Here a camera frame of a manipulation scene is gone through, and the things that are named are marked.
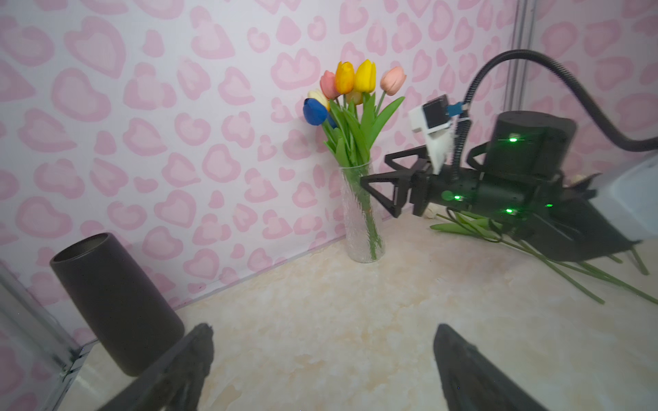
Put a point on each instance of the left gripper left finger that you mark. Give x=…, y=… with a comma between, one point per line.
x=175, y=381

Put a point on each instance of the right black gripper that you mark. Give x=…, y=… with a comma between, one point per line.
x=515, y=173

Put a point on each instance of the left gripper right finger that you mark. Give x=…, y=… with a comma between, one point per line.
x=471, y=382

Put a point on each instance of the clear glass vase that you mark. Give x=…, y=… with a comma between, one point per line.
x=364, y=243

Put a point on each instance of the black cone vase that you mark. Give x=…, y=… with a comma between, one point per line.
x=121, y=305

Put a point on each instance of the light pink tulip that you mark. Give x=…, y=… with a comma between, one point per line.
x=390, y=84

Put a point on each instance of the bright yellow tulip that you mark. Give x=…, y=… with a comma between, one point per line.
x=345, y=77
x=365, y=83

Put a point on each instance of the yellow white tulip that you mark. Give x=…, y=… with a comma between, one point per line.
x=320, y=97

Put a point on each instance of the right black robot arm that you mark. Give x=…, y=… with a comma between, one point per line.
x=603, y=214

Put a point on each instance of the bunch of artificial tulips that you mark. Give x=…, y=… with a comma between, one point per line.
x=478, y=227

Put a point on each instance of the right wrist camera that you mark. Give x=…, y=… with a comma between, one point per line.
x=434, y=121

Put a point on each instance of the left corner aluminium post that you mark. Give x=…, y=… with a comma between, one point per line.
x=39, y=360

